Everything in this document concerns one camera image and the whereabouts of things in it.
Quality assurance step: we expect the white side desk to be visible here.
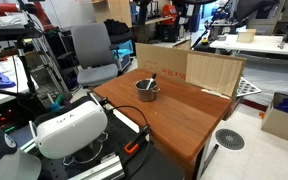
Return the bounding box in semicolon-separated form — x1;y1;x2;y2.
0;55;31;112

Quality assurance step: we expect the small wooden box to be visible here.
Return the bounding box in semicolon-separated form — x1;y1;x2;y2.
236;28;258;44

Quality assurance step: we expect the white work table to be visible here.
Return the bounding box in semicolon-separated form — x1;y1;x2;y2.
209;33;288;58

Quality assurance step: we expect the round floor drain grille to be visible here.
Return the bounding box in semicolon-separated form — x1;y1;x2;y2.
214;128;246;151

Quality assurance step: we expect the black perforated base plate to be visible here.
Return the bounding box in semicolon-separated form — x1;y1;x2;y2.
8;99;187;180

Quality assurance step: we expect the white VR headset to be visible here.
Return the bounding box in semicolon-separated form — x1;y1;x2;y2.
29;99;109;160

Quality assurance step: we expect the black and white marker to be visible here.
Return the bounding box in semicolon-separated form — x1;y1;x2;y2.
146;73;158;90

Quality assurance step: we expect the grey office chair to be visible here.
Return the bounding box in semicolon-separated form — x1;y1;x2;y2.
57;22;120;89

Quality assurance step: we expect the black bag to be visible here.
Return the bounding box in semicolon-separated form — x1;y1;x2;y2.
103;18;131;37

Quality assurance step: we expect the large cardboard box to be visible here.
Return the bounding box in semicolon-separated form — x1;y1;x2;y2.
135;42;189;83

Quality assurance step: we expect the aluminium extrusion rail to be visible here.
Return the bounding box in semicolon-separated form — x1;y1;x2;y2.
65;153;126;180

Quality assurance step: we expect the metal table leg frame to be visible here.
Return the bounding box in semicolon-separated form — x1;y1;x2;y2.
192;134;220;180

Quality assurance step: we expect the cardboard box with blue contents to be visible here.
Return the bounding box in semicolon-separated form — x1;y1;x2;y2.
260;91;288;146

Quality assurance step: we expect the white perforated tray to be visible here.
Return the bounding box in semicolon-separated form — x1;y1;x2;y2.
235;76;263;99

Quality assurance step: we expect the thin black cable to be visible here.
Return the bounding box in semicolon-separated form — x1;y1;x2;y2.
107;105;152;180

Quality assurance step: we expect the black camera stand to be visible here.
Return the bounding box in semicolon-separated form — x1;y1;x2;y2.
0;39;40;101

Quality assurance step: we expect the red round object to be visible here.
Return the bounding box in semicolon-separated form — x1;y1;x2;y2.
160;3;179;26

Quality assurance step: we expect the blue glove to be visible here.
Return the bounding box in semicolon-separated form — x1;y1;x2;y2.
0;69;17;90

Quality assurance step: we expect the silver steel cup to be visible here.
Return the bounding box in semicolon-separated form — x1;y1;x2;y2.
134;79;161;103

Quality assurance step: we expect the teal storage box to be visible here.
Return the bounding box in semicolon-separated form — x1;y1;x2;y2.
114;39;136;73

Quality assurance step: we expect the black stereo camera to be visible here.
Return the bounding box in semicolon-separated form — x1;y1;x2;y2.
0;25;44;43

